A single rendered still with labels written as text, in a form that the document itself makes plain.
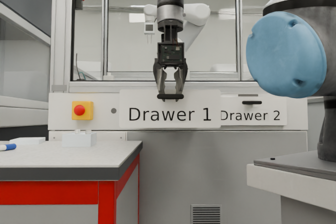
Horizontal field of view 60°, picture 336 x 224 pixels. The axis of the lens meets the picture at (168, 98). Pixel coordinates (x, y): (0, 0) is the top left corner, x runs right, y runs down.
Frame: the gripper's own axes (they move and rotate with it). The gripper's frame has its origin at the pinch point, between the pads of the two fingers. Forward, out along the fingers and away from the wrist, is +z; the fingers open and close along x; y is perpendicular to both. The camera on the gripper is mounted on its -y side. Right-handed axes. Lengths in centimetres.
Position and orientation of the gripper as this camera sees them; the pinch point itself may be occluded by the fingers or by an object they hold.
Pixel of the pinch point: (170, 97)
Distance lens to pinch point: 81.9
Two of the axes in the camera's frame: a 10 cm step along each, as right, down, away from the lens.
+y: 0.1, -0.7, -10.0
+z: 0.0, 10.0, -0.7
